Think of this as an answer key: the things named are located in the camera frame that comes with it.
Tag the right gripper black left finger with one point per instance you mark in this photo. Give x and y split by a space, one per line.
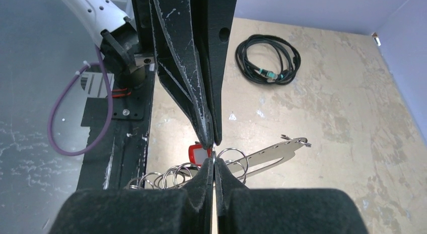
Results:
184 210

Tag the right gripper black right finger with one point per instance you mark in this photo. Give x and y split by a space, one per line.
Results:
319 210

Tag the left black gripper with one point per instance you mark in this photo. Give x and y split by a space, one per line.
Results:
191 40

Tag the metal keyring plate with rings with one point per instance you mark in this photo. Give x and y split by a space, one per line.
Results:
240 164

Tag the red-headed key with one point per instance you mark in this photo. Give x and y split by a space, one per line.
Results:
197 154

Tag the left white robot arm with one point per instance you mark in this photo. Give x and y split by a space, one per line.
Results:
114 32

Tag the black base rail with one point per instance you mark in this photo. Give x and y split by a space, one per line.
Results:
121 155

